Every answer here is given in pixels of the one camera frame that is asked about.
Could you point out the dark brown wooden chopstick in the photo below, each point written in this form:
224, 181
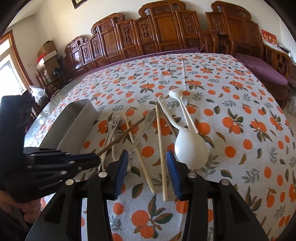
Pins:
119, 138

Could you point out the small white plastic spoon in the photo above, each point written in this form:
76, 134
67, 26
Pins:
177, 94

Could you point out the stacked cardboard boxes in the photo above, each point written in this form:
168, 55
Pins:
47, 59

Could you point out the red card sign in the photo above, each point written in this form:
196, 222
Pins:
269, 38

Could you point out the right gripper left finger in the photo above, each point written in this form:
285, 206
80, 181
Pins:
103, 187

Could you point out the carved wooden armchair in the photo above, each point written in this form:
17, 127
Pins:
240, 34

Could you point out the person's left hand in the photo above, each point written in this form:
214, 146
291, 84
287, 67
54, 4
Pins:
31, 210

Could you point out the wooden side chair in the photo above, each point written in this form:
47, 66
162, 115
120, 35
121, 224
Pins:
51, 84

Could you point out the smiley handle steel spoon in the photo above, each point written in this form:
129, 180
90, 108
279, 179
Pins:
112, 125

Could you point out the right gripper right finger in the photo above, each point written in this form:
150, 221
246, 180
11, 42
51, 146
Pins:
189, 186

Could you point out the steel utensil handle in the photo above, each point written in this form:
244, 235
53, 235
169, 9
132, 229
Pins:
145, 125

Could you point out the purple seat cushion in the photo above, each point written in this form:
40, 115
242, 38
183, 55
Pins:
261, 69

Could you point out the carved wooden bench backrest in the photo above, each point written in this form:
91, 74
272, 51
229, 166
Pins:
162, 26

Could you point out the large white rice paddle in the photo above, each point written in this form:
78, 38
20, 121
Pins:
190, 147

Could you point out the white plastic bag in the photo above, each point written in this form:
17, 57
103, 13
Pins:
39, 95

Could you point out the stainless steel utensil tray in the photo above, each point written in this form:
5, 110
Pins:
69, 131

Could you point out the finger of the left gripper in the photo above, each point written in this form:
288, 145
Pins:
53, 171
44, 153

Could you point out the light wooden chopstick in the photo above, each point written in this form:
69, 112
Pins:
162, 156
139, 157

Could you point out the dark picture frame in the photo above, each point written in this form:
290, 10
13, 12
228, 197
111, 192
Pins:
77, 3

